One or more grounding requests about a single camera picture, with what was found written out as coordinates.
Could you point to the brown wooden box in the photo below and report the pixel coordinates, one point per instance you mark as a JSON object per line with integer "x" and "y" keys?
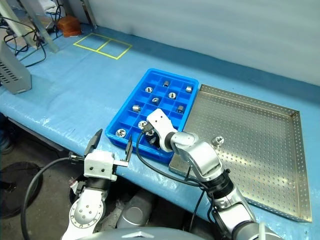
{"x": 68, "y": 26}

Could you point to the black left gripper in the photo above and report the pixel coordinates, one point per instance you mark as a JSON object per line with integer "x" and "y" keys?
{"x": 120, "y": 163}

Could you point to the black round base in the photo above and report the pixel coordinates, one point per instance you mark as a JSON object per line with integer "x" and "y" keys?
{"x": 15, "y": 187}

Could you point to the white slanted panel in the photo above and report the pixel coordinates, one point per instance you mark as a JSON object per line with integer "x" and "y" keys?
{"x": 12, "y": 17}

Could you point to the blue table cover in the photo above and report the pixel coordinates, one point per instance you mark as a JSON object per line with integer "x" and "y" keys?
{"x": 75, "y": 87}

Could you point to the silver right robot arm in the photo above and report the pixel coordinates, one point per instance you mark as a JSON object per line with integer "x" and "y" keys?
{"x": 200, "y": 155}

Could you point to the aluminium profile post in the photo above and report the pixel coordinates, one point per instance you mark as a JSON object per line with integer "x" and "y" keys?
{"x": 47, "y": 35}
{"x": 91, "y": 12}

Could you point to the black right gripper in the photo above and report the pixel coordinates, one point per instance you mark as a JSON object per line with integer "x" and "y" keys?
{"x": 155, "y": 142}

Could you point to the grey vented metal box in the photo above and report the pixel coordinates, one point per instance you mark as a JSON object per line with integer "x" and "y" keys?
{"x": 15, "y": 72}

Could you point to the silver threaded nut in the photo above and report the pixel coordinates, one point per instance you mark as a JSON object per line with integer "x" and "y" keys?
{"x": 120, "y": 132}

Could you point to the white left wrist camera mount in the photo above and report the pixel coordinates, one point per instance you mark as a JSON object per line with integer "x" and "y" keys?
{"x": 97, "y": 162}

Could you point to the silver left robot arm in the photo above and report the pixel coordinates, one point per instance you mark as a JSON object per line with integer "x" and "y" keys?
{"x": 85, "y": 212}

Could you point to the grey rounded housing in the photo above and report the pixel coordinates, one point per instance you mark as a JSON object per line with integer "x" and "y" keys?
{"x": 135, "y": 212}

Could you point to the blue plastic compartment tray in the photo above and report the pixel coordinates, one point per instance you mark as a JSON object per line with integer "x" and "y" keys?
{"x": 130, "y": 117}

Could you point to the grey robot torso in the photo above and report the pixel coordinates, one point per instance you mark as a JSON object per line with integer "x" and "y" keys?
{"x": 140, "y": 235}

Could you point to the white cloth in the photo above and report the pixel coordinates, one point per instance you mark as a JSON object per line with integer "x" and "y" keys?
{"x": 51, "y": 5}

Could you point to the perforated steel tray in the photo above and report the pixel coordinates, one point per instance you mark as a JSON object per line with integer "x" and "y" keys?
{"x": 250, "y": 150}

